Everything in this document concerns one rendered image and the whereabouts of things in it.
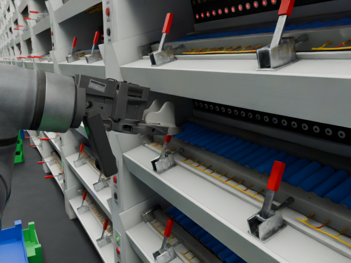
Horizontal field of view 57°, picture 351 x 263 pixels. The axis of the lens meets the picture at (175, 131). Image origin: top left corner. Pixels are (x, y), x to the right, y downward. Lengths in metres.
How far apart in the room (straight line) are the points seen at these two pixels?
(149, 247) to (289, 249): 0.42
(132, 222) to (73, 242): 0.59
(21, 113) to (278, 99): 0.33
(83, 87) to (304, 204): 0.35
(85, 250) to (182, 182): 0.82
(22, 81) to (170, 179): 0.28
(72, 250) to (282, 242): 1.03
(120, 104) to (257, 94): 0.24
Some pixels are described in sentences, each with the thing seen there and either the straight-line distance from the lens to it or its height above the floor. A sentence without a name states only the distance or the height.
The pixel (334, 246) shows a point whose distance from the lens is 0.40.
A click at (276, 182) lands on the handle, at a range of 0.40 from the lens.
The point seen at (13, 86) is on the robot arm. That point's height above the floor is 0.66.
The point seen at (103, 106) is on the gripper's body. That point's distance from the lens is 0.54.
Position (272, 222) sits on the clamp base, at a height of 0.51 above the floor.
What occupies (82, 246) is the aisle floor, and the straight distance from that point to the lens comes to 1.36.
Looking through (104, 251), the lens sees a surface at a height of 0.10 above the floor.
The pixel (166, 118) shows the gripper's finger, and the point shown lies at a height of 0.60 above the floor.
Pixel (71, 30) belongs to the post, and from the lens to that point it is 1.42.
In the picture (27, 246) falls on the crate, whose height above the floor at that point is 0.00.
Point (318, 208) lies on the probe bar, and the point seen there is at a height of 0.53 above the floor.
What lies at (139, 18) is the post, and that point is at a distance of 0.75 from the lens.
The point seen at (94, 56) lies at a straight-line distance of 0.98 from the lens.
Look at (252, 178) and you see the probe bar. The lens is 0.48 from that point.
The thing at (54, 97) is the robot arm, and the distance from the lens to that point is 0.49.
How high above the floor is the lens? 0.70
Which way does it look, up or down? 13 degrees down
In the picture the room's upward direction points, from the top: straight up
